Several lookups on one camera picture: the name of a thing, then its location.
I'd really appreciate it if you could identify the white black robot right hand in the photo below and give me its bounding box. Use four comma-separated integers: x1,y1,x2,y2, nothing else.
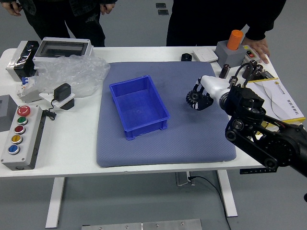
186,75,232,112

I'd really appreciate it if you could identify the person's left hand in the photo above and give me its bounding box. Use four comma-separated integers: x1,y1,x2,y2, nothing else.
241,38,271,64
99,2,116,15

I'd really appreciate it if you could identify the person's right hand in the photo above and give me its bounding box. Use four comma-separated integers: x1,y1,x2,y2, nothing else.
1,0,23,17

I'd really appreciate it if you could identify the big black gear nut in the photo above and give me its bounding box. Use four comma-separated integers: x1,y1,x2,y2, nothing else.
186,90,201,108

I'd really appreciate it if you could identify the clear-lid distribution box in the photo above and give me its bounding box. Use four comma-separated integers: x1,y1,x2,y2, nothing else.
33,36,94,68

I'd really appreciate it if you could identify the blue plastic box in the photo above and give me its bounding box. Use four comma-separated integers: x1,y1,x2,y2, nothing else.
109,75,171,141

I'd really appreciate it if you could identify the grey under-table power box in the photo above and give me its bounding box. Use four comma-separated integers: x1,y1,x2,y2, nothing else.
176,171,195,187

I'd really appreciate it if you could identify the plain grey box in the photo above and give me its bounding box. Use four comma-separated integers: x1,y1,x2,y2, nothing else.
0,94,19,133

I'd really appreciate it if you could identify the grey five-button control box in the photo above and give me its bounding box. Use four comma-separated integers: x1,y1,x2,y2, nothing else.
0,104,44,171

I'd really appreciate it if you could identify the black circuit board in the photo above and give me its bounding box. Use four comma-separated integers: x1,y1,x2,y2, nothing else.
260,69,276,80

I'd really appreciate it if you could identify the orange cylinder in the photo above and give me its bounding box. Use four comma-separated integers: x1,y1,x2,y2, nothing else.
226,29,244,51

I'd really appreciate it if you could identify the grey block holder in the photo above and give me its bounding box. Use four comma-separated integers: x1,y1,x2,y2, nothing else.
214,40,248,67

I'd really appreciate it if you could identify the person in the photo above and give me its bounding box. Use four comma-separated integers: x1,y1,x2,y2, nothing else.
166,0,287,47
0,0,118,47

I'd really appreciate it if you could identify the yellow and white carton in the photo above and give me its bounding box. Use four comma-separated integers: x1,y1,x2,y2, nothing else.
246,78,307,129

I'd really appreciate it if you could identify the grey-blue mat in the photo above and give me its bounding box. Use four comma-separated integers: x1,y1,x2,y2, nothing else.
96,61,237,168

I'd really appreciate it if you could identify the clear plastic bag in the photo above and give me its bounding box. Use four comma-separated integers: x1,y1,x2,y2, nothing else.
24,54,111,98

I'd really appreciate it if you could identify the white circuit breaker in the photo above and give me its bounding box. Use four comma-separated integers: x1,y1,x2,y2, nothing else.
16,76,43,104

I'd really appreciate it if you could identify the black table control panel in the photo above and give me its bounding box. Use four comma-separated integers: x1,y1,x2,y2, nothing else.
239,167,278,175

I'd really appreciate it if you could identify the black power adapter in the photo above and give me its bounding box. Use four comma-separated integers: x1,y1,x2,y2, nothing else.
53,82,71,103

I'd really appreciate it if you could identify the white table leg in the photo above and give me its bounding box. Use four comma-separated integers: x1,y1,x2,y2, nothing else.
217,170,238,218
45,177,66,229

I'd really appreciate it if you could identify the grey metal plate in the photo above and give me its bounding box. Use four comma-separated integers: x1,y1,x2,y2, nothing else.
81,218,202,230

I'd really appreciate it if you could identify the white red-button switch box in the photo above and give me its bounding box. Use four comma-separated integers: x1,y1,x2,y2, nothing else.
242,45,261,63

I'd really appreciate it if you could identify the white wall switch plate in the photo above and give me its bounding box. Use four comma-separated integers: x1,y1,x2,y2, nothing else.
192,48,219,62

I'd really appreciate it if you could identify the black power cable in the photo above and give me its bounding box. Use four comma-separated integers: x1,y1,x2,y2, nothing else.
188,176,232,230

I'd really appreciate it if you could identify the white bracket stand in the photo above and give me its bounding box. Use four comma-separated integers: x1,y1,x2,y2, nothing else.
39,91,76,111

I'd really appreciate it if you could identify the black adapter cord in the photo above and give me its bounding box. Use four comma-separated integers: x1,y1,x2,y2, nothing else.
42,99,58,120

